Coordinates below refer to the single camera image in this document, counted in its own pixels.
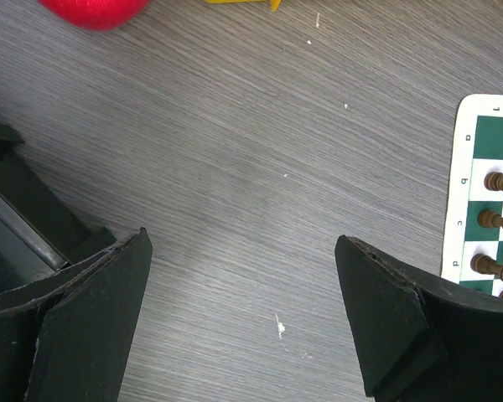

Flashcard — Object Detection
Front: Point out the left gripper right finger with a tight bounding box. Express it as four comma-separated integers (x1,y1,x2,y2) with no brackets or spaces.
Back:
334,235,503,401

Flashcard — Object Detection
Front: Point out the yellow plastic fruit tray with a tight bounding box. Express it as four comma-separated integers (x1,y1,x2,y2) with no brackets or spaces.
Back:
205,0,282,11

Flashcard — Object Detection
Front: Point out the dark chess knight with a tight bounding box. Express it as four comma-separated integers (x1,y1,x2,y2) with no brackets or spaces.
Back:
484,172,503,191

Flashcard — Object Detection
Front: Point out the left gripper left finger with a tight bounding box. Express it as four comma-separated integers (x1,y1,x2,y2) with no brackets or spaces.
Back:
0,228,153,401

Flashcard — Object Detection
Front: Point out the dark chess bishop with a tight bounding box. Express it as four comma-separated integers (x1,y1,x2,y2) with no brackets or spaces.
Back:
477,209,503,229

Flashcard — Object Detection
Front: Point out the green white chess board mat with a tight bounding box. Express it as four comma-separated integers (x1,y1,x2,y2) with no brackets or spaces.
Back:
441,94,503,297

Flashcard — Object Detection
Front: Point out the red apple on table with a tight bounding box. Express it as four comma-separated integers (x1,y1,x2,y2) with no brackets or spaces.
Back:
39,0,149,31

